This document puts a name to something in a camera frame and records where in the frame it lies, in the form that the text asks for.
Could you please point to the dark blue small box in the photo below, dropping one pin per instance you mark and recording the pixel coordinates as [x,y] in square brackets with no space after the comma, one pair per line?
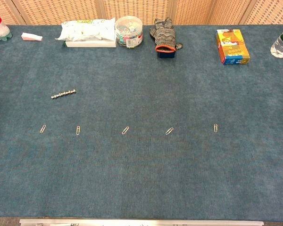
[166,55]

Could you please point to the grey knit orange-cuff glove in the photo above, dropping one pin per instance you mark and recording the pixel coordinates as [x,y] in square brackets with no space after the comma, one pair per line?
[164,35]

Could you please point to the aluminium rail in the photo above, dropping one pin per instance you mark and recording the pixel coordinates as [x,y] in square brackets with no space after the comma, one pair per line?
[141,222]

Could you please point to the white wet wipes pack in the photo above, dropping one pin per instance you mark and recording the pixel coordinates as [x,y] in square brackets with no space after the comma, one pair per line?
[87,29]

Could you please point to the silver beaded magnetic rod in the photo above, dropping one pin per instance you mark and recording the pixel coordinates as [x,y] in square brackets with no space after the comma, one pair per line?
[63,94]

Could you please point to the pink white paper block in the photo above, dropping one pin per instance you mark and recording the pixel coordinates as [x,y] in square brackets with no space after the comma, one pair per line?
[30,36]

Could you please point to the flat white box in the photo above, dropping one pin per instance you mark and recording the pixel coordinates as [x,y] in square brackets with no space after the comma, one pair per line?
[92,44]

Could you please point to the wicker folding screen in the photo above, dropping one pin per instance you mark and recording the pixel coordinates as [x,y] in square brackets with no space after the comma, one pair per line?
[61,11]

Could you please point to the silver metal paperclip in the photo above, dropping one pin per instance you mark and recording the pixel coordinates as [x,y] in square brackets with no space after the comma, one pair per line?
[215,128]
[42,129]
[169,131]
[78,130]
[125,130]

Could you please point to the orange yellow carton box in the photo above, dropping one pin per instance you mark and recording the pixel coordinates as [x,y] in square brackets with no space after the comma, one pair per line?
[232,47]

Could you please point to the clear tub of clips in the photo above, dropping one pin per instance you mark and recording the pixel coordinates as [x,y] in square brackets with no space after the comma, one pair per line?
[128,33]

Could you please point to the green label water bottle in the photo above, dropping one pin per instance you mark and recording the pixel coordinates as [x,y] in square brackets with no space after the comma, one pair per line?
[279,46]

